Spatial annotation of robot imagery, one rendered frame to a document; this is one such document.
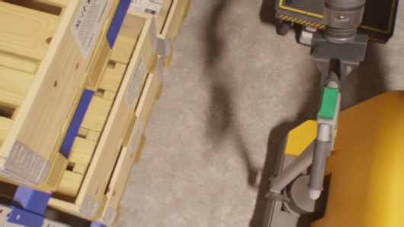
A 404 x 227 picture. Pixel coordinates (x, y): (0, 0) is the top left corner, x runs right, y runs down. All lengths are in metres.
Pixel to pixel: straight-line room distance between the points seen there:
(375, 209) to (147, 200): 1.26
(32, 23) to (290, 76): 1.78
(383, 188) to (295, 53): 1.35
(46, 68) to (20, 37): 0.32
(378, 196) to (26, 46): 1.28
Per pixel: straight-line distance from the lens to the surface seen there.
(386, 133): 1.72
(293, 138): 2.16
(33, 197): 1.26
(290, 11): 2.52
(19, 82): 1.20
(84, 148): 1.68
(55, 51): 0.98
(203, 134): 2.45
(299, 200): 1.97
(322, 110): 1.02
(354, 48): 1.08
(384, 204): 1.63
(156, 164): 2.40
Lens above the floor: 2.33
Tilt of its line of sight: 69 degrees down
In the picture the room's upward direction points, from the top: 4 degrees clockwise
